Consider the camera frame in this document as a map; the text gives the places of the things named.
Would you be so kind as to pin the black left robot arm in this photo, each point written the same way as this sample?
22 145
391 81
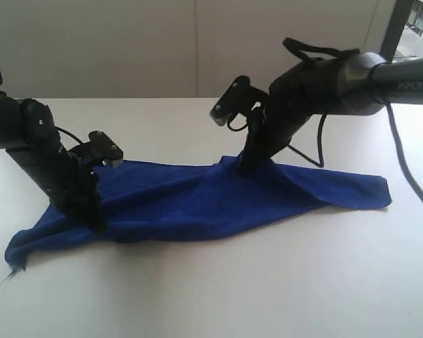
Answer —
29 136

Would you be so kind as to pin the blue microfiber cloth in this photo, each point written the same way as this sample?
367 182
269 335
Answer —
144 201

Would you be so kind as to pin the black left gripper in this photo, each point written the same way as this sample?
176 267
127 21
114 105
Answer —
70 187

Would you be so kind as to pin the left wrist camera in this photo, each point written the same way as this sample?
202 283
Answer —
100 150

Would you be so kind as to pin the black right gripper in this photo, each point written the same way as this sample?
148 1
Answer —
306 89

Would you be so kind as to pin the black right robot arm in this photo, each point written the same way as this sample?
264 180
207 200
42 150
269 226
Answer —
360 85

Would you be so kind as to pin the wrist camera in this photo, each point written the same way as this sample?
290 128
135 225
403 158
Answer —
239 98
100 150

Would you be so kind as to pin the black window frame post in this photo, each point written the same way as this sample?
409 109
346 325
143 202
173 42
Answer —
399 16

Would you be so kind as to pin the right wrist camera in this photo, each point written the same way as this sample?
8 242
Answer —
239 98

